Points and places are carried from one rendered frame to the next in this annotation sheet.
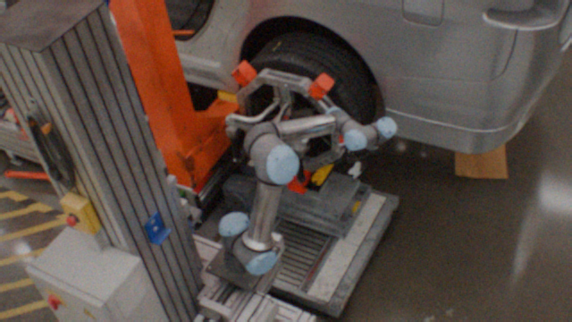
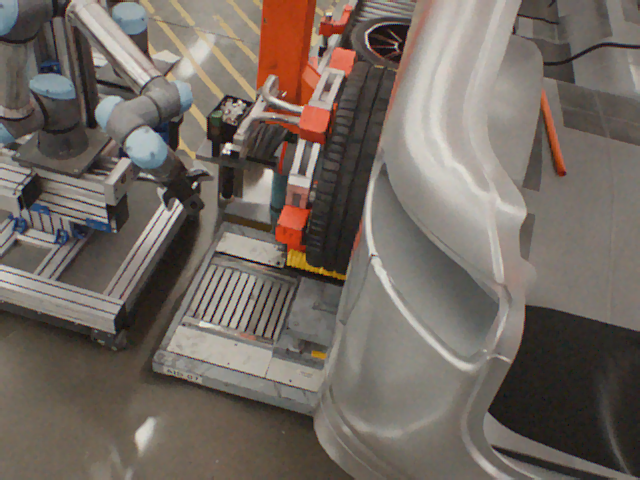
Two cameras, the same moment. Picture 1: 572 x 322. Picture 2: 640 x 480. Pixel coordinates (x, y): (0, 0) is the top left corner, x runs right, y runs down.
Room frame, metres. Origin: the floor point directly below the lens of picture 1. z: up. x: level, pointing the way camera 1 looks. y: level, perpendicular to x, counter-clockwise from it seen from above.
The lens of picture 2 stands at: (1.61, -1.47, 2.08)
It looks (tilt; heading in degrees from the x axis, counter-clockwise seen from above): 45 degrees down; 61
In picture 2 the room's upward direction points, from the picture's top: 10 degrees clockwise
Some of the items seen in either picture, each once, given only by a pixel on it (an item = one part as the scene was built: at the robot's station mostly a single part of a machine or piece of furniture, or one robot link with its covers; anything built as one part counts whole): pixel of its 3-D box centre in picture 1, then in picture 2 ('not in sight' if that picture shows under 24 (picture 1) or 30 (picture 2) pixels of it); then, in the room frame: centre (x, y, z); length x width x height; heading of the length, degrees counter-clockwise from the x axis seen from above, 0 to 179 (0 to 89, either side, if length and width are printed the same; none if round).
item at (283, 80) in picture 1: (290, 122); (315, 160); (2.34, -0.05, 0.85); 0.54 x 0.07 x 0.54; 55
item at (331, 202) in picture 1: (315, 175); (340, 282); (2.48, -0.15, 0.32); 0.40 x 0.30 x 0.28; 55
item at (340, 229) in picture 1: (317, 199); (333, 313); (2.48, -0.15, 0.13); 0.50 x 0.36 x 0.10; 55
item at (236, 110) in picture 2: not in sight; (230, 119); (2.28, 0.68, 0.51); 0.20 x 0.14 x 0.13; 51
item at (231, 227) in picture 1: (236, 233); (52, 100); (1.59, 0.23, 0.98); 0.13 x 0.12 x 0.14; 29
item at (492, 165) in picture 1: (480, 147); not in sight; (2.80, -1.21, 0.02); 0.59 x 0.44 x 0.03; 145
